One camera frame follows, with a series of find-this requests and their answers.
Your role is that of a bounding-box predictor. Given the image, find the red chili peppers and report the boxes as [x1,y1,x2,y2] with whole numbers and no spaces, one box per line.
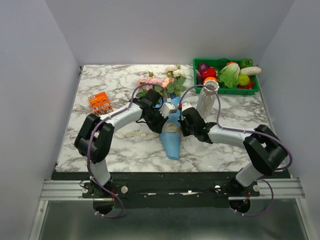
[237,76,256,89]

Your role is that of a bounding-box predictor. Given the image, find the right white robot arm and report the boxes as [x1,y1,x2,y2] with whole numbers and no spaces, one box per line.
[178,103,289,196]

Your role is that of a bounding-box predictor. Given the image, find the orange pumpkin toy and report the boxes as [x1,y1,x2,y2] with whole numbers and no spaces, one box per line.
[203,76,218,84]

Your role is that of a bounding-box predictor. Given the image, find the aluminium rail frame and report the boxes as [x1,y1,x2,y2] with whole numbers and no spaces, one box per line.
[30,179,311,240]

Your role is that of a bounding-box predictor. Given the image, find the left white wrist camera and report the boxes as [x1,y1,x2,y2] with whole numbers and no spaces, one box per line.
[159,102,178,118]

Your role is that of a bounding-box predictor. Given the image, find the green bell pepper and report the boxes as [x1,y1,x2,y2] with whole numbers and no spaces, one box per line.
[239,58,254,69]

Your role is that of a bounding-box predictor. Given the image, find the green apple toy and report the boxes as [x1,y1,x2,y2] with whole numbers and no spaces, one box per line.
[238,74,251,87]

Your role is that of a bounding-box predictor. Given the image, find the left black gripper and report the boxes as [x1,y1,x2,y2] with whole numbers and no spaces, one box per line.
[144,108,169,135]

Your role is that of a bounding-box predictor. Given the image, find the orange snack packet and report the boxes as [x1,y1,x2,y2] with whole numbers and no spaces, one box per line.
[88,92,113,116]

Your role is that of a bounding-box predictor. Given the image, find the purple onion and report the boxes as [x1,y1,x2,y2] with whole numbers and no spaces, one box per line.
[197,62,210,73]

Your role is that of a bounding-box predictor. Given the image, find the green plastic basket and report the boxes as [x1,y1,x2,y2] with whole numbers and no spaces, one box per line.
[193,58,260,96]

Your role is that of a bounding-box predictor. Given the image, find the purple cable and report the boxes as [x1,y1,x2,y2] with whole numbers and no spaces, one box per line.
[85,83,173,219]
[178,84,293,217]

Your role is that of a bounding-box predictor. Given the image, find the cream printed ribbon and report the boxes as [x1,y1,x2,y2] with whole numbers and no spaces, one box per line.
[117,123,181,137]

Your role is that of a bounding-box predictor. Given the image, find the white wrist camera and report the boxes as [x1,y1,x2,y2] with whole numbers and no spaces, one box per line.
[178,102,192,112]
[159,102,178,118]

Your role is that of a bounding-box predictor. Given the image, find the white radish toy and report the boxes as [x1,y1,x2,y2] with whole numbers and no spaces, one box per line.
[239,66,262,76]

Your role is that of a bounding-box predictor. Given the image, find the black mounting base plate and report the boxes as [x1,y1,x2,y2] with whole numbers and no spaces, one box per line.
[51,172,260,213]

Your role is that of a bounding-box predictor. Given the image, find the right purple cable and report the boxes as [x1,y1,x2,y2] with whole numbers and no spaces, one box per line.
[178,84,293,217]

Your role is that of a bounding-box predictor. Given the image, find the white ribbed ceramic vase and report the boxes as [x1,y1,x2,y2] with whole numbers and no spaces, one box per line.
[196,80,219,119]

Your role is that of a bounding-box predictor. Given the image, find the blue flower bouquet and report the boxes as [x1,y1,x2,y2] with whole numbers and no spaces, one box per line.
[136,65,187,160]

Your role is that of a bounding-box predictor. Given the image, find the red bell pepper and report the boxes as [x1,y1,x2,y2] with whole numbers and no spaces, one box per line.
[201,67,217,80]

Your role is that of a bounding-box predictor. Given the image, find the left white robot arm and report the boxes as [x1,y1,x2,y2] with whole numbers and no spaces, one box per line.
[74,89,173,198]

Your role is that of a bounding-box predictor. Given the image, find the purple eggplant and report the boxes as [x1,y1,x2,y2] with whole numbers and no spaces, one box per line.
[195,69,203,85]

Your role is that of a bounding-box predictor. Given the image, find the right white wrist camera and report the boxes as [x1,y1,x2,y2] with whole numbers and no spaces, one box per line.
[178,102,192,112]

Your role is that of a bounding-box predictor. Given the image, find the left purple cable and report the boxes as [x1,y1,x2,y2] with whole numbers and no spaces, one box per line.
[85,83,173,219]

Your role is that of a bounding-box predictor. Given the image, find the green lettuce toy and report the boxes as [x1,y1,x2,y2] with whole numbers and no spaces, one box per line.
[218,63,240,89]

